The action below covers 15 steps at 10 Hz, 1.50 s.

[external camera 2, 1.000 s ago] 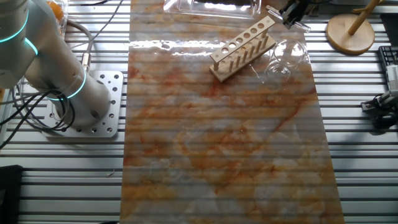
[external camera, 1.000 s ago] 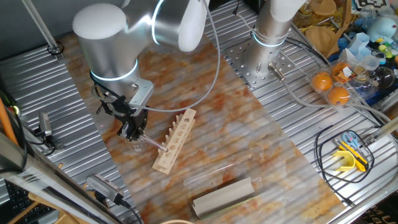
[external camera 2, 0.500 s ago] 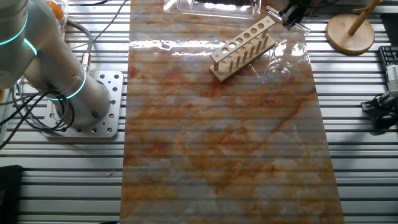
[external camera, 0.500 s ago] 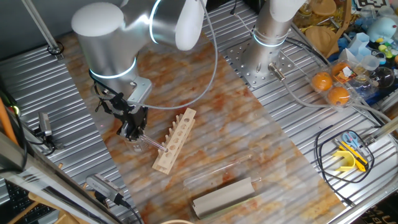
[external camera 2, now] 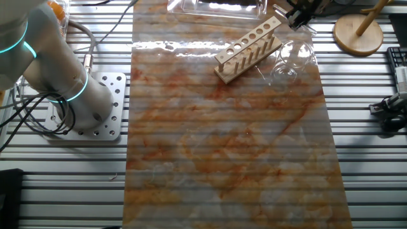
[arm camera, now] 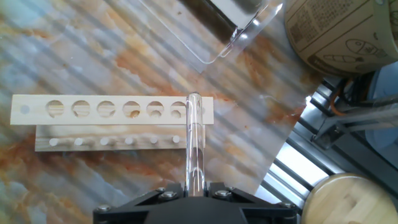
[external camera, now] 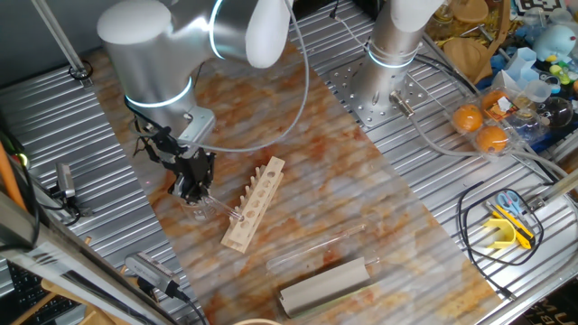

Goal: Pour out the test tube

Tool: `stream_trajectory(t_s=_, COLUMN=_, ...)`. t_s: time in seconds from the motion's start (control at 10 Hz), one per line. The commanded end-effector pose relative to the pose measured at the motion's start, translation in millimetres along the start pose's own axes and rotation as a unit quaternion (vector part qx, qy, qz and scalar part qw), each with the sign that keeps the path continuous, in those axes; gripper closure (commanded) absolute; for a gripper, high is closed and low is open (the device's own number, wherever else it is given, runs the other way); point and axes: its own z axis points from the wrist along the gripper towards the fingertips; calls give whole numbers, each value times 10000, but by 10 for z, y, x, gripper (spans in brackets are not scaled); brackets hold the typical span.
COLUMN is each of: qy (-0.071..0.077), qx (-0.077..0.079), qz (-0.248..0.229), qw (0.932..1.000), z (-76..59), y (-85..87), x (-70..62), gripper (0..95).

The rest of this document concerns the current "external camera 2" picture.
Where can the black keyboard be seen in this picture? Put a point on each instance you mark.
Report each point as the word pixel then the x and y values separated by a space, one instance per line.
pixel 397 57

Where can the clear glass beaker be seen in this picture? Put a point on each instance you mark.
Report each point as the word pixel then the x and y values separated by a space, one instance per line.
pixel 292 54

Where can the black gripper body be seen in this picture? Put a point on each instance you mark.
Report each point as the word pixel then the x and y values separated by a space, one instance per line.
pixel 311 5

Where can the black camera clamp mount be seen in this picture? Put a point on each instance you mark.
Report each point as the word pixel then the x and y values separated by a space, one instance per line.
pixel 392 122

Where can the orange fruit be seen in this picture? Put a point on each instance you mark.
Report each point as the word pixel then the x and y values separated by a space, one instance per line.
pixel 57 9

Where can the small tan scrap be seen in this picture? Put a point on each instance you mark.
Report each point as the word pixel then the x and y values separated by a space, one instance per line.
pixel 113 177

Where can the clear plastic tray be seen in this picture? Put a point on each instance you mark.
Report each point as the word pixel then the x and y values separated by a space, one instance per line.
pixel 190 9

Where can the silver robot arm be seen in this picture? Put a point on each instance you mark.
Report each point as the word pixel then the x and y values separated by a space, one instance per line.
pixel 47 63

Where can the black fabric bag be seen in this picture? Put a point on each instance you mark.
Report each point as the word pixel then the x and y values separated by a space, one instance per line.
pixel 11 197

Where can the wooden test tube rack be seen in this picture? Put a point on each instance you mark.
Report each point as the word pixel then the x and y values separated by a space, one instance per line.
pixel 233 74

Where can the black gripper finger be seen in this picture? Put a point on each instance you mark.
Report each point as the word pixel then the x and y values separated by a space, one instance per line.
pixel 295 14
pixel 302 23

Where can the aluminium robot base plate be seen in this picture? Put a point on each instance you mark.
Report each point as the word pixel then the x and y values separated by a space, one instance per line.
pixel 117 95

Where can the wooden mug tree stand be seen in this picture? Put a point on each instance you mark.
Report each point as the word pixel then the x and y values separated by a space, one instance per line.
pixel 359 41

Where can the clear glass test tube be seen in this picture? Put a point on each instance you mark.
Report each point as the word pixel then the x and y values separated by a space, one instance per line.
pixel 280 10

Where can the orange marble pattern mat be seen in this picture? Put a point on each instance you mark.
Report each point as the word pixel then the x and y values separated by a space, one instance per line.
pixel 222 143

